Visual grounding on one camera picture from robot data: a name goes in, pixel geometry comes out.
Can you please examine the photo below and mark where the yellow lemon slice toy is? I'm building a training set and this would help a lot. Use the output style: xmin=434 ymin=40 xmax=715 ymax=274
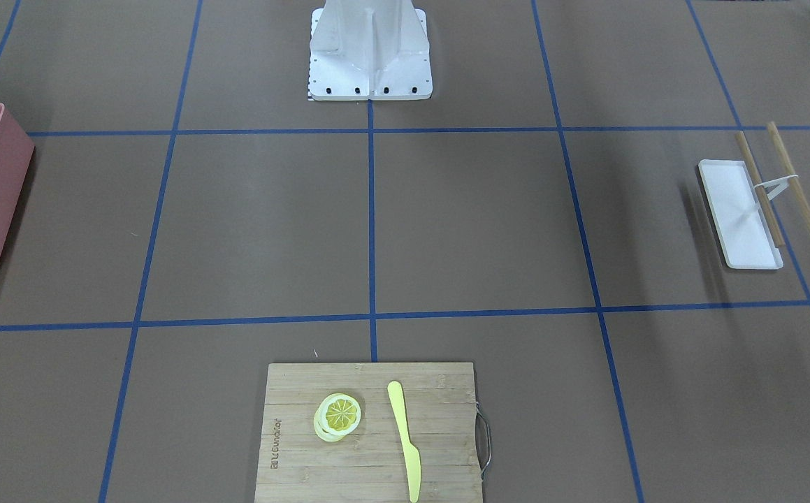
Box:
xmin=313 ymin=393 xmax=362 ymax=443

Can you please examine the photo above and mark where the bamboo cutting board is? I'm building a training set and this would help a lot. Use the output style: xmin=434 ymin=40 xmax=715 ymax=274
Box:
xmin=254 ymin=363 xmax=484 ymax=502

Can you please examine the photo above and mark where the yellow plastic knife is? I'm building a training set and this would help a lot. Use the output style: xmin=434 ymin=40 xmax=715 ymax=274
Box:
xmin=386 ymin=380 xmax=423 ymax=502

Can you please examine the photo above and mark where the white rectangular tray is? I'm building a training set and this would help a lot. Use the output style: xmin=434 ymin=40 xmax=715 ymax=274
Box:
xmin=697 ymin=159 xmax=783 ymax=270

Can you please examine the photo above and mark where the wooden rack stick near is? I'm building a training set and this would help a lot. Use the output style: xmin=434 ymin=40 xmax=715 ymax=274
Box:
xmin=736 ymin=131 xmax=786 ymax=248

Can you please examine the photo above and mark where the wooden rack stick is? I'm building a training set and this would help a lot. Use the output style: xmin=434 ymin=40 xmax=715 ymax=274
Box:
xmin=766 ymin=121 xmax=810 ymax=233
xmin=736 ymin=131 xmax=786 ymax=248

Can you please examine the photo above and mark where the wooden rack stick far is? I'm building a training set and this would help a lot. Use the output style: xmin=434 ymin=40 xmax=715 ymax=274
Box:
xmin=766 ymin=121 xmax=810 ymax=233

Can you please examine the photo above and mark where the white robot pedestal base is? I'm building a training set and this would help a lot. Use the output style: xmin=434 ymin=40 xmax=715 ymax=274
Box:
xmin=307 ymin=1 xmax=433 ymax=101

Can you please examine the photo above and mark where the white rack bracket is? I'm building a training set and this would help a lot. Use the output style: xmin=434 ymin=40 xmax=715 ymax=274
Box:
xmin=753 ymin=174 xmax=798 ymax=202

